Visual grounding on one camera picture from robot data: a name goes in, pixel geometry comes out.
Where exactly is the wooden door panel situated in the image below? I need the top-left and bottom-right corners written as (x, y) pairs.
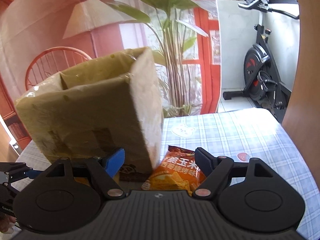
top-left (282, 0), bottom-right (319, 184)

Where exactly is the person left hand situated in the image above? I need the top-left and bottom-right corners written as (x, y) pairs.
top-left (0, 213), bottom-right (16, 233)

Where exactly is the red orange snack bag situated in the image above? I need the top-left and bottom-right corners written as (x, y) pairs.
top-left (74, 177), bottom-right (90, 187)

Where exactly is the plaid blue tablecloth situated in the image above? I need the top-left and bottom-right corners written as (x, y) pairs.
top-left (11, 107), bottom-right (320, 240)

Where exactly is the orange corn chip bag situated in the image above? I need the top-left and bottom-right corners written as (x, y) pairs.
top-left (142, 146), bottom-right (206, 195)

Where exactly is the black exercise bike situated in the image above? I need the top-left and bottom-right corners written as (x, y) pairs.
top-left (222, 0), bottom-right (299, 123)

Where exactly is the cardboard box with plastic liner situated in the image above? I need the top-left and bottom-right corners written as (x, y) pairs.
top-left (15, 47), bottom-right (163, 174)

